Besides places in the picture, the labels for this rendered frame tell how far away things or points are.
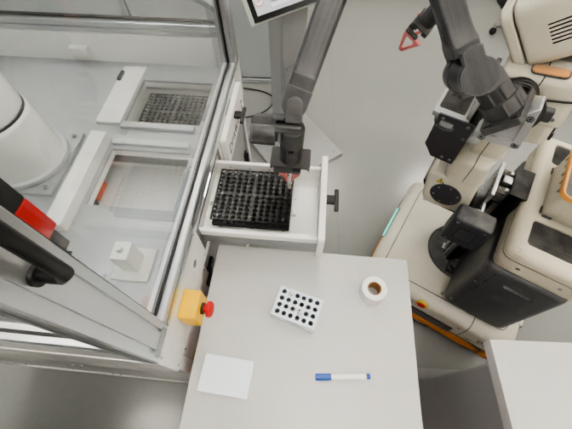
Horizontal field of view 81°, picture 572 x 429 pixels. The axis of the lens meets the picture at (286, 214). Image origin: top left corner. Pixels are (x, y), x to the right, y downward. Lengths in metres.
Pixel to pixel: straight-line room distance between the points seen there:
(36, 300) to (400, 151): 2.18
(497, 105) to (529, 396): 0.71
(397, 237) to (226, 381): 1.05
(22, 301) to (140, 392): 1.43
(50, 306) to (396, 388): 0.78
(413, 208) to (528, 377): 0.93
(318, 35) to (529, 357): 0.95
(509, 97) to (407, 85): 2.05
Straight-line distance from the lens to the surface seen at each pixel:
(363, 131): 2.45
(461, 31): 0.83
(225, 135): 1.10
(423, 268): 1.65
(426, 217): 1.78
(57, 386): 2.01
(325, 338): 0.97
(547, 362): 1.16
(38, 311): 0.47
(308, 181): 1.08
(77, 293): 0.51
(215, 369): 0.95
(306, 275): 1.01
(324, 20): 0.77
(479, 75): 0.82
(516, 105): 0.88
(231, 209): 0.96
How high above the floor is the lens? 1.71
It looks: 59 degrees down
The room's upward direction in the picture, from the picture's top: 1 degrees counter-clockwise
